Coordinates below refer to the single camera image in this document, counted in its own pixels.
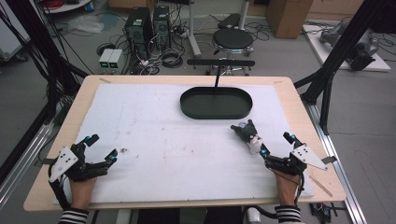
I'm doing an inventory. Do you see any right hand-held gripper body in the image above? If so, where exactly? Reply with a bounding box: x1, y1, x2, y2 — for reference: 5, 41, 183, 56
264, 143, 338, 177

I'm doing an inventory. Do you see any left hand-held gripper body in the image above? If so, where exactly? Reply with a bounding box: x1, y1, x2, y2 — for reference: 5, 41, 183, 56
48, 143, 110, 184

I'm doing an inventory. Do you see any black and white plush toy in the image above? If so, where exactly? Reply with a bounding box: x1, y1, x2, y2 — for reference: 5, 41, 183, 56
230, 119, 264, 156

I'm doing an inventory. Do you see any black oval tray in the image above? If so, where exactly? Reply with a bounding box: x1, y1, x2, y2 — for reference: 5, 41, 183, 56
179, 86, 254, 120

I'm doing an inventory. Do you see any person's left hand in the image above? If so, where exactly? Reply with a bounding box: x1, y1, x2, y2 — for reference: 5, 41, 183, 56
68, 176, 98, 212

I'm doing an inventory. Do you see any person's right hand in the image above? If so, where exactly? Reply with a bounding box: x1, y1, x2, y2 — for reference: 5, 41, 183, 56
273, 170, 302, 207

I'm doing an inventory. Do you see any thin wooden stick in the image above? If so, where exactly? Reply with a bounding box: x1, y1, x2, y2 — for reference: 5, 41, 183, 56
308, 175, 333, 198

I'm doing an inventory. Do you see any black electronics board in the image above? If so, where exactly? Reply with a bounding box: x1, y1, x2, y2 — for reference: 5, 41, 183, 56
308, 203, 347, 224

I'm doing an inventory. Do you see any white foam sheet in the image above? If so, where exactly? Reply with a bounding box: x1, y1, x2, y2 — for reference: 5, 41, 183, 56
52, 82, 316, 205

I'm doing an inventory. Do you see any white power supply box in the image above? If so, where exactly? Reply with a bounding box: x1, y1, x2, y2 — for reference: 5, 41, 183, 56
98, 48, 115, 70
107, 49, 124, 70

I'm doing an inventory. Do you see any white floor board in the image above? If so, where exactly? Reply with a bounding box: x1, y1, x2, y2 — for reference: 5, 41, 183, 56
302, 23, 391, 73

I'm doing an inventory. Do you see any black T-shaped stand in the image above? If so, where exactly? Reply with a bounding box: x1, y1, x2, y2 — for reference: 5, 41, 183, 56
186, 58, 256, 89

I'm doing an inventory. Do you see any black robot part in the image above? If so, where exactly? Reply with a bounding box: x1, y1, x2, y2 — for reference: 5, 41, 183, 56
348, 41, 380, 72

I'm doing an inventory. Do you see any grey robot part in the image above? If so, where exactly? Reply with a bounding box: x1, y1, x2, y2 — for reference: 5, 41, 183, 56
318, 21, 349, 45

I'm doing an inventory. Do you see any black round stool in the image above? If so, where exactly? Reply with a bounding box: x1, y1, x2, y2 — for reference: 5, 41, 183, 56
212, 27, 255, 58

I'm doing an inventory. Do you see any clear plastic bag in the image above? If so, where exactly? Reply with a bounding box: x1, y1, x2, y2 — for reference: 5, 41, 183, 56
64, 14, 106, 35

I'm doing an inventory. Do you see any black computer tower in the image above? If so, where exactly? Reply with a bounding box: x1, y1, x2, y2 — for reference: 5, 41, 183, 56
124, 7, 154, 60
152, 4, 172, 52

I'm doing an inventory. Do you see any brown cardboard box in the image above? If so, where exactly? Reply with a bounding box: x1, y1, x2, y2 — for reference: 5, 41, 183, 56
264, 0, 315, 40

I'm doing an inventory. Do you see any white desk leg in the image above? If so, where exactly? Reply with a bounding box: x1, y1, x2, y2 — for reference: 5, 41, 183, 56
186, 0, 203, 59

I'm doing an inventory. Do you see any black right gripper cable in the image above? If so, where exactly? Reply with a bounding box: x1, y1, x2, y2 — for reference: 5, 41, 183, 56
270, 167, 306, 207

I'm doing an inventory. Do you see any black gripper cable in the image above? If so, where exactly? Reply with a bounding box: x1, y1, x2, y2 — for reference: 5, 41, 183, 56
270, 167, 306, 207
47, 164, 72, 211

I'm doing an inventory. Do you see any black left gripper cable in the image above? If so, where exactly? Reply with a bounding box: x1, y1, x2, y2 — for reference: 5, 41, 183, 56
47, 164, 72, 211

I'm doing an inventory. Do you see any aluminium rail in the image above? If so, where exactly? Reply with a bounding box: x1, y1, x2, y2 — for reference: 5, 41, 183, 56
303, 101, 369, 224
0, 122, 55, 203

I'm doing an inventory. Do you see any thick black cable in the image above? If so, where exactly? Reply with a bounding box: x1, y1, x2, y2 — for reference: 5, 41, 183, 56
242, 204, 278, 220

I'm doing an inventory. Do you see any black metal frame post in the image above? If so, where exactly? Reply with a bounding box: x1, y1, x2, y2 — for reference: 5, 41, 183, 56
293, 0, 396, 135
4, 0, 90, 125

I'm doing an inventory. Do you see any coiled black cable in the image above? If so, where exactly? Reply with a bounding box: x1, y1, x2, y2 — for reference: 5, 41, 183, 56
161, 49, 185, 69

